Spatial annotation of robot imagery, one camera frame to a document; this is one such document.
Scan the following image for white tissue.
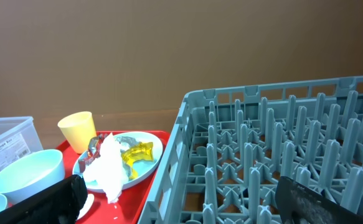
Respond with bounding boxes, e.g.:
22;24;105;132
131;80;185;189
83;133;129;203

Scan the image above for white plastic spoon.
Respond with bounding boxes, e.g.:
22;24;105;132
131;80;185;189
77;194;95;220

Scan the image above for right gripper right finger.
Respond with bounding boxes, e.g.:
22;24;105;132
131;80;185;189
275;176;363;223

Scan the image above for silver foil wrapper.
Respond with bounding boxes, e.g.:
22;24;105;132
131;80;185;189
115;136;139;153

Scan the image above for grey dishwasher rack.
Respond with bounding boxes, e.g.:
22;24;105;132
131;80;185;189
139;76;363;223

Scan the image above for light blue bowl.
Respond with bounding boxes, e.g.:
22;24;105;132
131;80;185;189
0;149;65;205

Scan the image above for red snack wrapper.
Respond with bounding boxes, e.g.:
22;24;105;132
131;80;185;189
78;134;108;173

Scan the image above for yellow candy wrapper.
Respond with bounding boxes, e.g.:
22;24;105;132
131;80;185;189
121;142;154;180

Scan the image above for light blue plate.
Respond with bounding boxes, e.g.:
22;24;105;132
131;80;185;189
72;131;164;193

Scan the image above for yellow plastic cup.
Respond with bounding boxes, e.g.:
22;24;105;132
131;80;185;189
57;111;97;154

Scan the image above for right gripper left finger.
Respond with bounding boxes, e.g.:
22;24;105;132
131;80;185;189
0;174;88;224

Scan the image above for clear plastic storage bin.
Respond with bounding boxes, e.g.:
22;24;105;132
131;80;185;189
0;116;43;171

